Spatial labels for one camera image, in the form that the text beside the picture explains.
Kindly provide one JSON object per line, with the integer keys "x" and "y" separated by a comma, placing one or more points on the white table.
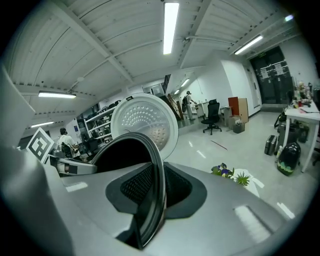
{"x": 303, "y": 115}

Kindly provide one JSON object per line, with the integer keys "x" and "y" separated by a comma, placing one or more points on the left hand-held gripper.
{"x": 38, "y": 145}

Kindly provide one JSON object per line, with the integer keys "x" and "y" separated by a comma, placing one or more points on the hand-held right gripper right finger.
{"x": 215, "y": 207}

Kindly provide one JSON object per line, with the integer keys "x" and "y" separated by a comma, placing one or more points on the black double door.
{"x": 272, "y": 80}

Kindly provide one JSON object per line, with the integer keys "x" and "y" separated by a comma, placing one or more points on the white storage shelf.
{"x": 100, "y": 120}

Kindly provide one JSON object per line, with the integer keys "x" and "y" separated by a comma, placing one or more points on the black office chair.
{"x": 212, "y": 115}

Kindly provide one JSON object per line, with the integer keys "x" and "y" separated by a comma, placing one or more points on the black rounded backpack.
{"x": 289, "y": 157}

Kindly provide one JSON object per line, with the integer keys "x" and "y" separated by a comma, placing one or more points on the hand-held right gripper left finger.
{"x": 82, "y": 207}

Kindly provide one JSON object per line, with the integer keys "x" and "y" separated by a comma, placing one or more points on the purple flower plant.
{"x": 223, "y": 171}

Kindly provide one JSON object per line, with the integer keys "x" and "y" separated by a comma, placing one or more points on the red and wooden cabinet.
{"x": 237, "y": 107}

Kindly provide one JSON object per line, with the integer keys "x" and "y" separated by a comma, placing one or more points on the grey hard suitcase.
{"x": 270, "y": 145}

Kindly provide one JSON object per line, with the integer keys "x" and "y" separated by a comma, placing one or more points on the long ceiling light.
{"x": 57, "y": 94}
{"x": 42, "y": 124}
{"x": 171, "y": 27}
{"x": 185, "y": 82}
{"x": 248, "y": 45}

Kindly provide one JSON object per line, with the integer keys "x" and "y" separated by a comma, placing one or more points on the white rice cooker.
{"x": 147, "y": 120}

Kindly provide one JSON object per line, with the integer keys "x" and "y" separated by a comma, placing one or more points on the small green plant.
{"x": 243, "y": 179}

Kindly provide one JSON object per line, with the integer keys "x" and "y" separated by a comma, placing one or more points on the black pot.
{"x": 117, "y": 155}

